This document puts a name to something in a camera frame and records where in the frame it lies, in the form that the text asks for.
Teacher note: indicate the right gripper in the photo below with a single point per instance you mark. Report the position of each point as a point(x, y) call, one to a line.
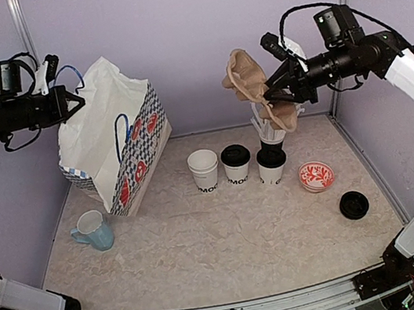
point(299, 80)

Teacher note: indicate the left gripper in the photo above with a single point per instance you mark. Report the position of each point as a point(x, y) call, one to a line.
point(59, 112)

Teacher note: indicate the brown cardboard cup carrier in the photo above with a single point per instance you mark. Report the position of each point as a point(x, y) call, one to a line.
point(248, 81)

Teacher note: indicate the blue checkered paper bag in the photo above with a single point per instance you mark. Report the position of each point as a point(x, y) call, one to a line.
point(111, 147)

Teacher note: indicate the black coffee cup lid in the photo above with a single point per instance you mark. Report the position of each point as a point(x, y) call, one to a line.
point(271, 158)
point(235, 155)

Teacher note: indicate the white paper coffee cup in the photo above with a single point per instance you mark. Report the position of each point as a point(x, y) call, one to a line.
point(271, 176)
point(237, 175)

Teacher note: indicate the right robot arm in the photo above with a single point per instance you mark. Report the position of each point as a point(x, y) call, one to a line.
point(350, 53)

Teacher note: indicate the bundle of wrapped white straws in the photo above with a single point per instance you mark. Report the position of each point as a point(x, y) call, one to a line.
point(266, 127)

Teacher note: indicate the black cup holding straws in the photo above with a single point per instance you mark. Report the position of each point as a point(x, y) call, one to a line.
point(272, 144)

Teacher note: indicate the red floral bowl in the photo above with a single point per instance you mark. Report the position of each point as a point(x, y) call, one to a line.
point(316, 176)

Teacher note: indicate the stack of white paper cups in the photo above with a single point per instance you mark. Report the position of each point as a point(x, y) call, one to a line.
point(203, 165)

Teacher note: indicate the blue ceramic mug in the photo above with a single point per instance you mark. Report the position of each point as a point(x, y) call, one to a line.
point(92, 229)

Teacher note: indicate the stack of black lids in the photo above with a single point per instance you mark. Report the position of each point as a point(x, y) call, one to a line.
point(354, 205)

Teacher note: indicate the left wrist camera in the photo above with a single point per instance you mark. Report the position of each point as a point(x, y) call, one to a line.
point(45, 74)

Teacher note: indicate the left aluminium corner post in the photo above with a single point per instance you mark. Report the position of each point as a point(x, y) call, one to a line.
point(21, 26)

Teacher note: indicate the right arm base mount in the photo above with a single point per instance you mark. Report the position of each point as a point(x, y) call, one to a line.
point(380, 280)

